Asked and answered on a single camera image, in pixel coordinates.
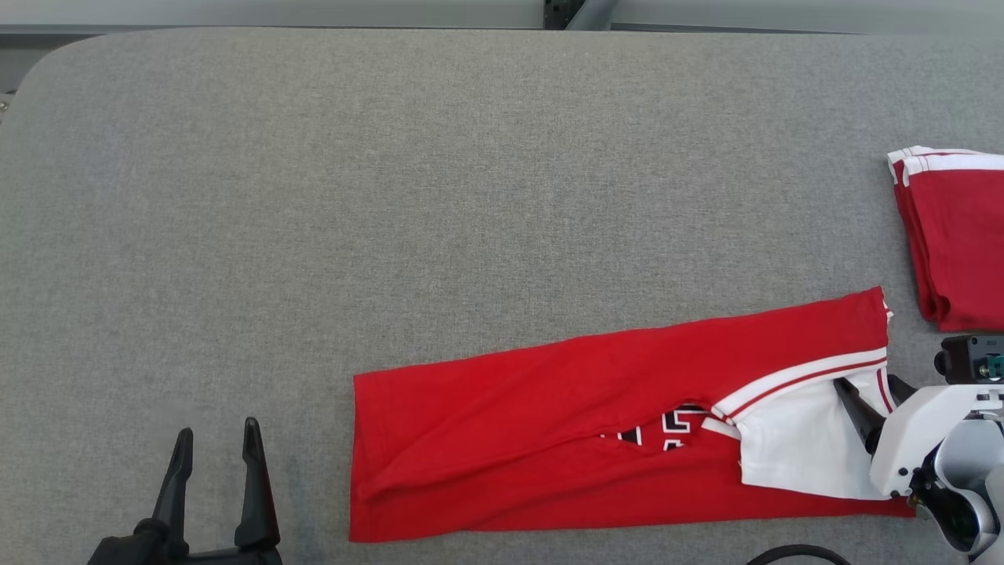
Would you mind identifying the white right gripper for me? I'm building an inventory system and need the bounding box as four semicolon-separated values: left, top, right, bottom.
833;375;991;499

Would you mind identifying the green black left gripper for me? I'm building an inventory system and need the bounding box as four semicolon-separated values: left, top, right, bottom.
86;417;283;565

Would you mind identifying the red white jersey with print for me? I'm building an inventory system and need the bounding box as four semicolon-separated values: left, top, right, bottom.
347;286;917;544

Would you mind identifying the folded red white jersey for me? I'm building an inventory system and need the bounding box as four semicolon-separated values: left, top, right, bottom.
886;146;1004;332

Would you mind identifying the thick black looped cable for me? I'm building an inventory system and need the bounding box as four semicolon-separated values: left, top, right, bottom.
745;544;854;565

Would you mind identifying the grey metal post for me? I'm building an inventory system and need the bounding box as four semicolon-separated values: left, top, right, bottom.
565;0;620;31

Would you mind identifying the black metal bracket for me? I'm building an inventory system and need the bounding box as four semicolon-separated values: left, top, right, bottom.
544;0;585;31

